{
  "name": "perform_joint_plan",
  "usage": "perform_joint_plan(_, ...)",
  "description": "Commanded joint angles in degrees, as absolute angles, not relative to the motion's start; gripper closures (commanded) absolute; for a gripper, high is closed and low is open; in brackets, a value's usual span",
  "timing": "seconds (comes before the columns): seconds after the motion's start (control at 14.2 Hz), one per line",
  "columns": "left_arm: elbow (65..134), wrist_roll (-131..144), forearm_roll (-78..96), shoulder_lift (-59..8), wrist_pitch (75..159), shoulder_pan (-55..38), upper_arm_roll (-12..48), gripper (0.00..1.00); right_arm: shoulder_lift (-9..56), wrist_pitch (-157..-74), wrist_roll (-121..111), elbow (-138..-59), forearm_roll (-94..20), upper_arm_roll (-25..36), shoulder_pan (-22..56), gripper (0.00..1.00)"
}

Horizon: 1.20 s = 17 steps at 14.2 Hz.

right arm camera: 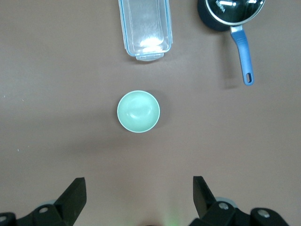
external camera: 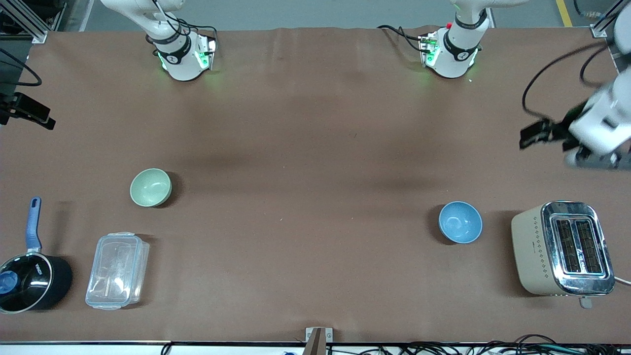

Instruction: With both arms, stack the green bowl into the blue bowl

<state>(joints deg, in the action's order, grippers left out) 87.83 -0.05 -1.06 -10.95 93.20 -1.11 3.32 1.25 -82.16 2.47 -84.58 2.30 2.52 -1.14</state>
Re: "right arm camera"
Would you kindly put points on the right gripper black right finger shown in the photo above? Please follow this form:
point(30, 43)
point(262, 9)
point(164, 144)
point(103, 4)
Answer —
point(207, 204)

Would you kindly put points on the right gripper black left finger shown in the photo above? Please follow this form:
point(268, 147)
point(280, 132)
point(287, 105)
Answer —
point(68, 202)

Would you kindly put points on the green bowl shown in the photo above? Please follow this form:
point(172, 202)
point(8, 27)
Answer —
point(138, 111)

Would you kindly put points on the brown table mat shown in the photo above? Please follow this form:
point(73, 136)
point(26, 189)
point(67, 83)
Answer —
point(58, 94)

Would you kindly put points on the clear plastic food container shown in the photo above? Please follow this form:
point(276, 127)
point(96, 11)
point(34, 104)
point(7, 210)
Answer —
point(147, 28)

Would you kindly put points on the glass saucepan lid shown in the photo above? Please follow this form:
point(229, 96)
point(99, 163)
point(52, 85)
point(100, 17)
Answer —
point(235, 9)

